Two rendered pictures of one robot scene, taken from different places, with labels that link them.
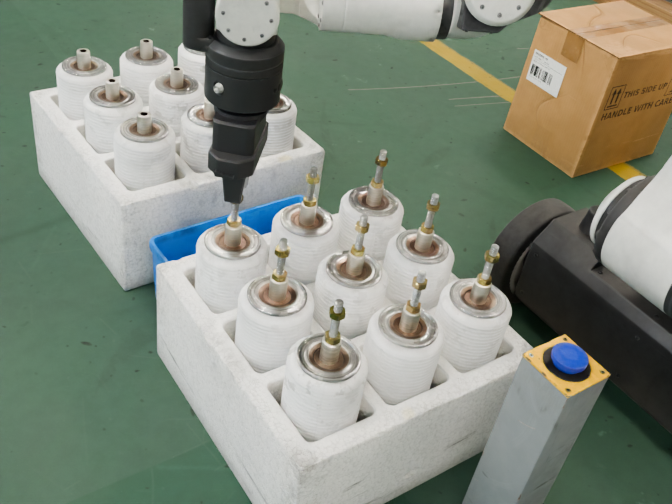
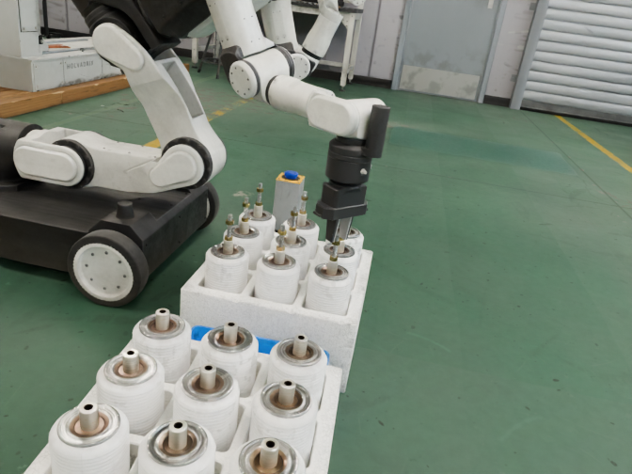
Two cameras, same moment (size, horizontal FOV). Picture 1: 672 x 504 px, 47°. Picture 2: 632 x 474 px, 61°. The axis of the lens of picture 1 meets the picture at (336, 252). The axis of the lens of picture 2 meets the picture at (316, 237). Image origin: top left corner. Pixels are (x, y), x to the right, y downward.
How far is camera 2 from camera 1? 1.78 m
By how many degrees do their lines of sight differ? 104
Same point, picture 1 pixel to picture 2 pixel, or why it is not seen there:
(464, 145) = not seen: outside the picture
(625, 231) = (214, 156)
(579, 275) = (159, 226)
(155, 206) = not seen: hidden behind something
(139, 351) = (353, 400)
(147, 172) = not seen: hidden behind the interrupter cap
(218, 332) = (357, 288)
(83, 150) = (326, 431)
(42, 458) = (437, 383)
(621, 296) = (166, 213)
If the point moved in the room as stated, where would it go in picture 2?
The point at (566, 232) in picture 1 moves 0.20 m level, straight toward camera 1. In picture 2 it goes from (137, 223) to (214, 221)
